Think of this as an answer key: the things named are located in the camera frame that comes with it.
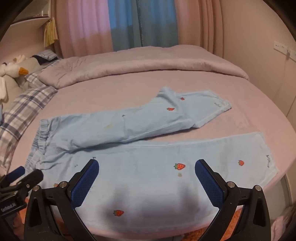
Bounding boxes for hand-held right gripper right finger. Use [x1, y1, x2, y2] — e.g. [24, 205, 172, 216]
[195, 159, 271, 241]

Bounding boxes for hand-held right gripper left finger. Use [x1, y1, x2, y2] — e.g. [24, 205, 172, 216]
[24, 159, 99, 241]

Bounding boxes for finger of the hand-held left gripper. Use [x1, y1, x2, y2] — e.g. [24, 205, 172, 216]
[3, 166, 26, 184]
[17, 169, 44, 193]

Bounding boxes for light blue strawberry pants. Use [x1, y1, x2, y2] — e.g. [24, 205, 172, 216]
[24, 86, 278, 232]

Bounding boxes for plaid pillow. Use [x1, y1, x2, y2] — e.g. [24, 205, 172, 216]
[0, 62, 61, 168]

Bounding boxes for pink cloth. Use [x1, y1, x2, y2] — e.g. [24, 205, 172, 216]
[270, 206, 295, 241]

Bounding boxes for pink bed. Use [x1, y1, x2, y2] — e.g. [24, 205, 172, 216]
[0, 44, 289, 235]

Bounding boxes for white goose plush toy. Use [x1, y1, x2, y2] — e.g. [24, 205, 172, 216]
[0, 54, 38, 103]

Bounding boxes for folded blue striped cloth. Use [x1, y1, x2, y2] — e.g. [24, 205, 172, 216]
[31, 49, 61, 66]

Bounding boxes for pink-grey quilt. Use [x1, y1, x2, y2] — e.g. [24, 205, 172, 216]
[38, 44, 250, 90]

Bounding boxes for blue curtain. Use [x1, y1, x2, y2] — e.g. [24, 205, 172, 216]
[107, 0, 180, 52]

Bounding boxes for white wall socket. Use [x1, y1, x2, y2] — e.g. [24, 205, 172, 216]
[274, 40, 296, 61]

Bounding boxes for white wall shelf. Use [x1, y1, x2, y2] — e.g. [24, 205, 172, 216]
[10, 0, 53, 26]

